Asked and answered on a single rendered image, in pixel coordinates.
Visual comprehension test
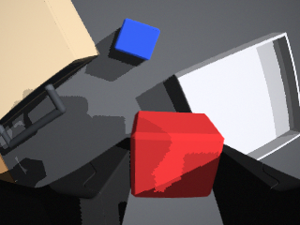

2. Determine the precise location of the blue block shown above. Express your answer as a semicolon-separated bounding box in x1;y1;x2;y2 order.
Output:
114;19;160;60

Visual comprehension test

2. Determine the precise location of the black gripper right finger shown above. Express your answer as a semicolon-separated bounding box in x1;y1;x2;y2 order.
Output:
212;143;300;225

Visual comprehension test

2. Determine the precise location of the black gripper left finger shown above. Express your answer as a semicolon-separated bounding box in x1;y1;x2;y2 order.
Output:
0;138;131;225

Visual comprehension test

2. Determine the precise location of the red block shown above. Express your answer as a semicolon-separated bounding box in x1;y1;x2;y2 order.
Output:
130;111;224;198

